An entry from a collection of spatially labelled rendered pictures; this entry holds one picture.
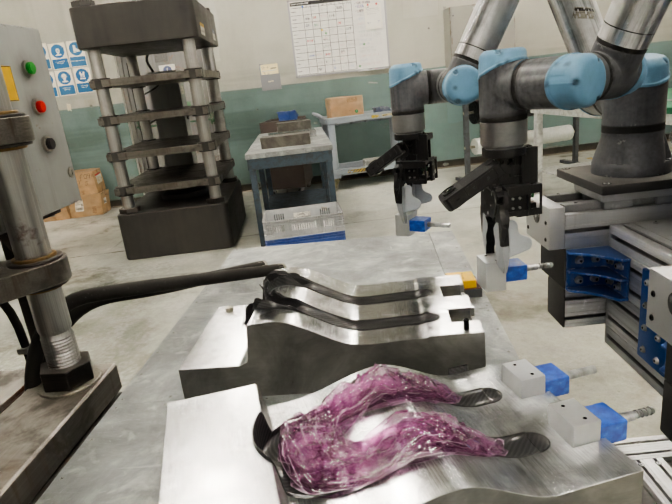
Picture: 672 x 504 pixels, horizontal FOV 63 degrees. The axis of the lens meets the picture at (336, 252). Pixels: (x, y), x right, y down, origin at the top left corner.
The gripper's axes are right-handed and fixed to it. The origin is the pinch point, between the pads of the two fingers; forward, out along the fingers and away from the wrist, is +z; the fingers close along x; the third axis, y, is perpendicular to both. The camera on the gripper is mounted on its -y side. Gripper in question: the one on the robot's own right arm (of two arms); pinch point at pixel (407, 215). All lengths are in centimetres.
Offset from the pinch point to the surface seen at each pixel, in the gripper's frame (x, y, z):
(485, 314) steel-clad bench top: -18.6, 24.7, 15.1
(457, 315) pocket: -36.3, 25.4, 7.4
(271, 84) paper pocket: 448, -387, -36
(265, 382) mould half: -60, 1, 12
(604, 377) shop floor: 102, 35, 95
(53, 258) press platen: -69, -36, -9
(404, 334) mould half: -48, 21, 6
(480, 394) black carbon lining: -54, 35, 10
